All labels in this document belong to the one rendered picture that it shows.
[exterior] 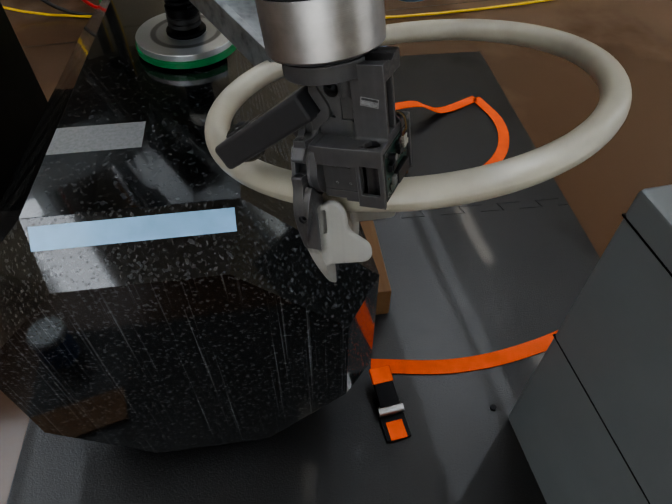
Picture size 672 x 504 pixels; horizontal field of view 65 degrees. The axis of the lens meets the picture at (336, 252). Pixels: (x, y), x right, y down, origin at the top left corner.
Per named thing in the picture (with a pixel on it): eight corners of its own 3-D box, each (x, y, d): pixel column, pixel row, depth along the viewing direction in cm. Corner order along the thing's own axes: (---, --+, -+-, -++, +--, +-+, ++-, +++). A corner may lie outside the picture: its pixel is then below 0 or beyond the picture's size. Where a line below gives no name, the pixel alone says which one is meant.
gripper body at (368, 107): (385, 219, 43) (372, 72, 35) (291, 205, 46) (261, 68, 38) (413, 170, 48) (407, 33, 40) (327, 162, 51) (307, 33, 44)
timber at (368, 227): (388, 313, 167) (391, 290, 158) (351, 318, 166) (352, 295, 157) (371, 243, 186) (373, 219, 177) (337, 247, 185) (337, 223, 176)
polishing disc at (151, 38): (150, 71, 104) (148, 65, 103) (127, 25, 117) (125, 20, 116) (251, 47, 111) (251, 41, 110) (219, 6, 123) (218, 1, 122)
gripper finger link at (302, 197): (313, 257, 46) (305, 159, 42) (297, 254, 46) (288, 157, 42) (335, 234, 50) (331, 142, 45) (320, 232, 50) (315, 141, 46)
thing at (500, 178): (149, 121, 72) (141, 100, 70) (414, 19, 92) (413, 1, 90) (383, 299, 39) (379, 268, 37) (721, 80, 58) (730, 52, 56)
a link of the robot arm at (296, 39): (229, 4, 35) (294, -32, 42) (246, 75, 38) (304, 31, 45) (352, 0, 32) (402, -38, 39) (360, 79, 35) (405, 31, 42)
